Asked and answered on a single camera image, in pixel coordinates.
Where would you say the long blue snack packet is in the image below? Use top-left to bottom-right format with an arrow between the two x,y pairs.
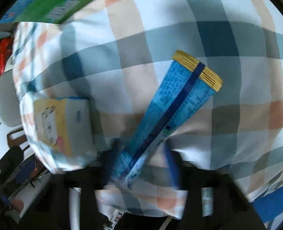
111,50 -> 223,188

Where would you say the dark wooden chair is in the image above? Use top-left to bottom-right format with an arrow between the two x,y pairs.
6,127 -> 27,148

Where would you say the plaid checkered tablecloth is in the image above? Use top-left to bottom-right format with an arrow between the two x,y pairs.
11,0 -> 283,221

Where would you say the grey chair at left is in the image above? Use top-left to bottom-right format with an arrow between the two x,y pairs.
0,70 -> 21,127

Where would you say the open cardboard box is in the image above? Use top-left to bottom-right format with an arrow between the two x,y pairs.
0,0 -> 93,24

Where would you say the red plastic bag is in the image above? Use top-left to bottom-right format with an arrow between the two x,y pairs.
0,36 -> 13,76

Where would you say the yellow tissue pack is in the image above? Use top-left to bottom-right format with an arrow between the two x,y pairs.
33,98 -> 97,157

